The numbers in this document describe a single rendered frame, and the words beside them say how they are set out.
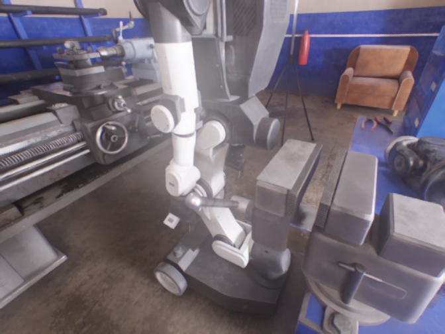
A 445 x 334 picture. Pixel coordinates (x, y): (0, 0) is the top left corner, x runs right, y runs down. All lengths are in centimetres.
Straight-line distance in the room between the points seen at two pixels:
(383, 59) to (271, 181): 417
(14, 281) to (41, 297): 17
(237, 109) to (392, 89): 353
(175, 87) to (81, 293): 136
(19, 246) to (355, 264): 165
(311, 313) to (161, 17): 65
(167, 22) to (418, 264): 62
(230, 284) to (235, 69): 99
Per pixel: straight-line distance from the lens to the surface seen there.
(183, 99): 63
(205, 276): 131
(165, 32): 61
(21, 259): 181
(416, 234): 38
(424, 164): 80
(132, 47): 216
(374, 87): 414
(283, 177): 33
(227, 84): 73
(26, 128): 162
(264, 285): 126
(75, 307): 167
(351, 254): 40
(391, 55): 443
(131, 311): 152
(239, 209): 47
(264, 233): 44
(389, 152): 86
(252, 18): 67
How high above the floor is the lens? 128
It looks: 33 degrees down
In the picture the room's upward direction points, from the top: 1 degrees counter-clockwise
